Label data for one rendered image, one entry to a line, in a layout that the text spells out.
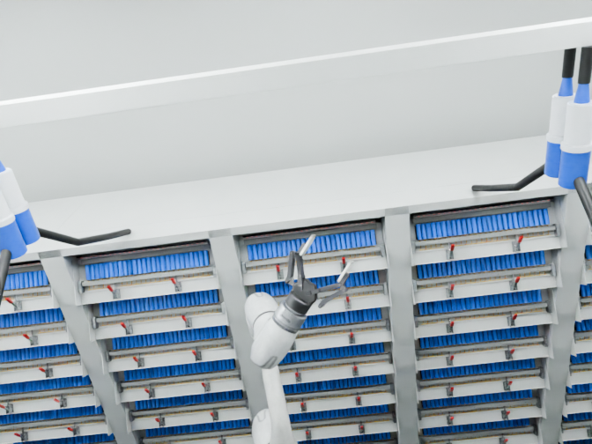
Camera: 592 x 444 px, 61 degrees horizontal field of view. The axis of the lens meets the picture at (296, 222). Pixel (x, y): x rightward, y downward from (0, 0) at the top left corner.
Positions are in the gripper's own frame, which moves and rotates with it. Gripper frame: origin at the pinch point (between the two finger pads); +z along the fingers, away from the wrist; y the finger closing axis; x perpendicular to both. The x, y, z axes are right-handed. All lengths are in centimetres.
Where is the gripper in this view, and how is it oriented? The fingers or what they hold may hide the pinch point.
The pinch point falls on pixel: (330, 251)
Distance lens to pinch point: 145.0
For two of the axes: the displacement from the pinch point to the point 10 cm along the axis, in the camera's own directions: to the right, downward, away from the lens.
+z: 5.1, -8.4, -1.9
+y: -7.9, -5.4, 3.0
